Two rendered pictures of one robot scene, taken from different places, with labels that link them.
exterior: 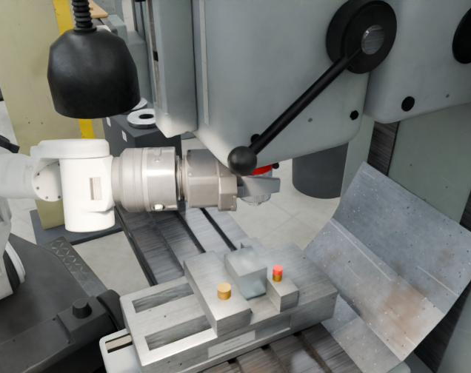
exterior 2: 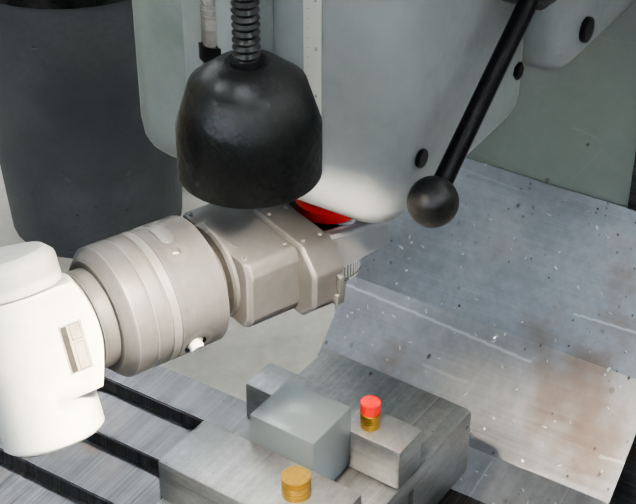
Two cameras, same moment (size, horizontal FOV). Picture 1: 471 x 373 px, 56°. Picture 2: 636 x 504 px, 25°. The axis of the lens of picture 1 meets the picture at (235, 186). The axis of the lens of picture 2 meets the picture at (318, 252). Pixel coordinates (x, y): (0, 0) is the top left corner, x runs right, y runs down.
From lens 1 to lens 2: 0.50 m
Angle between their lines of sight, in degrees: 25
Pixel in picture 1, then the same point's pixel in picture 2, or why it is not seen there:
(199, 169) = (250, 245)
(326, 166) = (116, 162)
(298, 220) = not seen: hidden behind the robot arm
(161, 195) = (204, 317)
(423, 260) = (581, 300)
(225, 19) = not seen: outside the picture
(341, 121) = (504, 87)
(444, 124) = not seen: hidden behind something
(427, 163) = (538, 108)
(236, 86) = (398, 81)
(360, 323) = (502, 467)
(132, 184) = (151, 313)
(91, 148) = (45, 266)
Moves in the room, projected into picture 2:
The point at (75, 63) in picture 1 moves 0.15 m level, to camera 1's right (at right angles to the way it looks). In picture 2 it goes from (276, 121) to (533, 47)
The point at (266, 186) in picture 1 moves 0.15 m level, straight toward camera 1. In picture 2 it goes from (368, 238) to (482, 364)
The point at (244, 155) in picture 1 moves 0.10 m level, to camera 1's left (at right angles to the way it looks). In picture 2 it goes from (446, 191) to (291, 242)
